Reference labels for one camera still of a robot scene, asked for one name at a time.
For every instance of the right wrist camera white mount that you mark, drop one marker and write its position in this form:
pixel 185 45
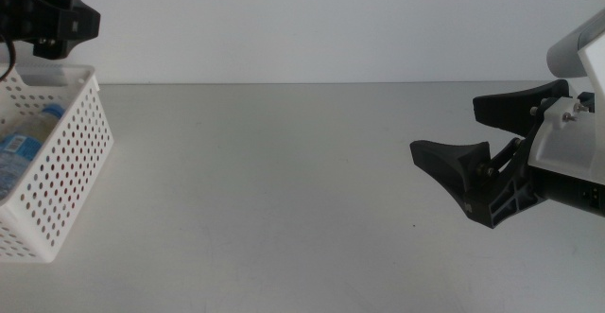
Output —
pixel 567 143

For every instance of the white perforated plastic basket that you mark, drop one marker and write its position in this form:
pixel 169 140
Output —
pixel 75 70

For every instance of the clear water bottle blue cap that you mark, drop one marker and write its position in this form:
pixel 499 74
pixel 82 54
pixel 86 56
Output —
pixel 19 147

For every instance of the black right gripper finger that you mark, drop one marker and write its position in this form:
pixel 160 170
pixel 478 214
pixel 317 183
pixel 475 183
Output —
pixel 449 161
pixel 510 109

